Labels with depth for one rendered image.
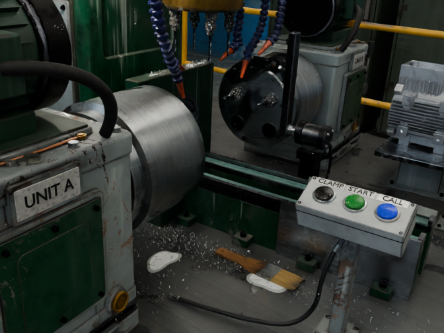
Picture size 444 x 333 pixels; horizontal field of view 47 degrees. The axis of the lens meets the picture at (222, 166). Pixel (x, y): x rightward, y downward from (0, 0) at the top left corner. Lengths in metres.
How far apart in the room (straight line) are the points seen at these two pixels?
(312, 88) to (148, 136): 0.66
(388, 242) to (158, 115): 0.44
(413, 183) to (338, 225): 0.79
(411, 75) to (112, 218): 1.01
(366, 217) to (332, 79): 0.79
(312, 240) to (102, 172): 0.52
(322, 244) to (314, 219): 0.28
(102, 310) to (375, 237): 0.44
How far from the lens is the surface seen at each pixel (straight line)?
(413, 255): 1.04
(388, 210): 0.79
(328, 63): 1.52
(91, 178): 0.74
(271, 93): 1.35
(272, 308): 1.00
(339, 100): 1.61
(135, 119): 0.88
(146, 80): 1.15
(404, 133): 1.53
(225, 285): 1.04
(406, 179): 1.58
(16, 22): 0.71
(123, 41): 1.27
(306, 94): 1.39
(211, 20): 1.12
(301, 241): 1.11
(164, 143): 0.89
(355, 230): 0.80
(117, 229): 0.81
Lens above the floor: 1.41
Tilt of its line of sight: 23 degrees down
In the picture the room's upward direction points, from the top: 3 degrees clockwise
